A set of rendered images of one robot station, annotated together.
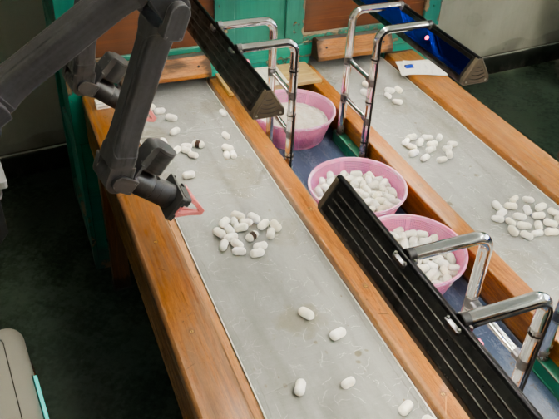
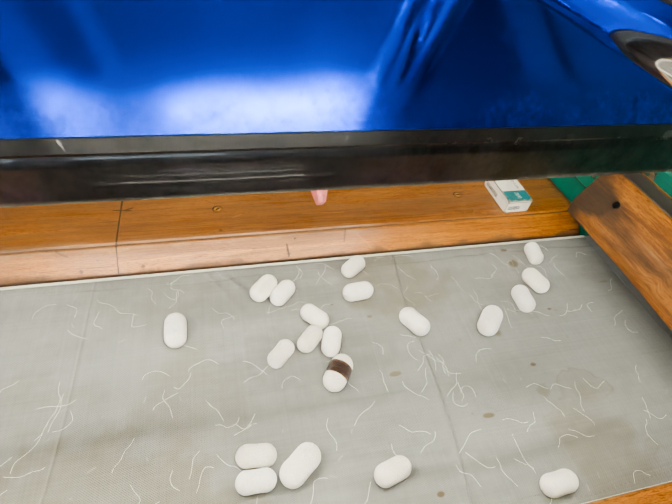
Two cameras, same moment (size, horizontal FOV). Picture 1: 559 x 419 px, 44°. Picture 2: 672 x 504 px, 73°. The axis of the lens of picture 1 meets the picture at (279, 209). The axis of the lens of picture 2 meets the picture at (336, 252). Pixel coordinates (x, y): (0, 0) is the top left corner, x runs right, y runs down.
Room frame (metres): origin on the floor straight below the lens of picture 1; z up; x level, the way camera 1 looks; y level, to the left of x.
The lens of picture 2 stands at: (1.71, 0.03, 1.13)
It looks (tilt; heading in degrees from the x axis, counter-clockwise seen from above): 45 degrees down; 94
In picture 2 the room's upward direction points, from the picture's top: 9 degrees clockwise
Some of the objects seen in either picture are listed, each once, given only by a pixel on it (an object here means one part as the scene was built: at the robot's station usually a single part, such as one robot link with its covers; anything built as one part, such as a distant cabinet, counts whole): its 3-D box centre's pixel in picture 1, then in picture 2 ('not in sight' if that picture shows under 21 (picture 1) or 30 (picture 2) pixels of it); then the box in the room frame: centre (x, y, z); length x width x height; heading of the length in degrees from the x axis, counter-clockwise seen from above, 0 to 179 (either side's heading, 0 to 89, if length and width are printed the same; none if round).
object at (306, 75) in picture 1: (268, 77); not in sight; (2.12, 0.06, 0.77); 0.33 x 0.15 x 0.01; 114
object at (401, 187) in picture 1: (355, 198); not in sight; (1.52, -0.21, 0.72); 0.27 x 0.27 x 0.10
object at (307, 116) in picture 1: (292, 124); not in sight; (1.92, -0.03, 0.71); 0.22 x 0.22 x 0.06
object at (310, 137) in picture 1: (293, 120); not in sight; (1.92, -0.03, 0.72); 0.27 x 0.27 x 0.10
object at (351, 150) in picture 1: (382, 86); not in sight; (1.84, -0.28, 0.90); 0.20 x 0.19 x 0.45; 24
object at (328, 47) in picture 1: (353, 44); not in sight; (2.30, -0.23, 0.83); 0.30 x 0.06 x 0.07; 114
